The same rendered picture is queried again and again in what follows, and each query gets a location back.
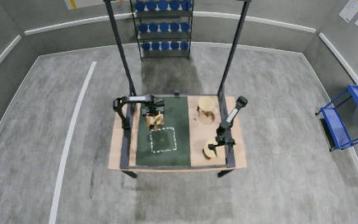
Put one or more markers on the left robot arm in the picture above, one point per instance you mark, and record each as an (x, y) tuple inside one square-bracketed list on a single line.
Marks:
[(227, 123)]

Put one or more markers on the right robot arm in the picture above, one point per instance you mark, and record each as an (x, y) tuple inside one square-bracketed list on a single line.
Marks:
[(148, 100)]

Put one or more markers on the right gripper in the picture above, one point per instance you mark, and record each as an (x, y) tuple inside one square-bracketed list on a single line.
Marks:
[(154, 111)]

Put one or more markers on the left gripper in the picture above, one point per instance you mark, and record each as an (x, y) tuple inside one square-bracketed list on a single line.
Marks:
[(213, 147)]

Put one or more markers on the small wooden stool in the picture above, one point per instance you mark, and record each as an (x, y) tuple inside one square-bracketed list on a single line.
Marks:
[(155, 120), (211, 153), (206, 104)]

